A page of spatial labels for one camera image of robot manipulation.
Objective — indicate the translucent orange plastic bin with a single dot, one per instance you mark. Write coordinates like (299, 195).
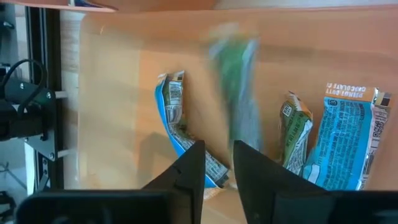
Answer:
(311, 62)

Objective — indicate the blue green orange granola bar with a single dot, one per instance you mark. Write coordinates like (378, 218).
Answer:
(239, 77)

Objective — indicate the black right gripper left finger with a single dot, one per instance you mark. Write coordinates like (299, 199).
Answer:
(186, 186)

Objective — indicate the blue peanut butter granola bar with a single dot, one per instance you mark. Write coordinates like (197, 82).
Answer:
(345, 140)

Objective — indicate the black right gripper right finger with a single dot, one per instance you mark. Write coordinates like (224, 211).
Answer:
(258, 186)

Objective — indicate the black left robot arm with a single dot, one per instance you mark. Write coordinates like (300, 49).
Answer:
(21, 115)

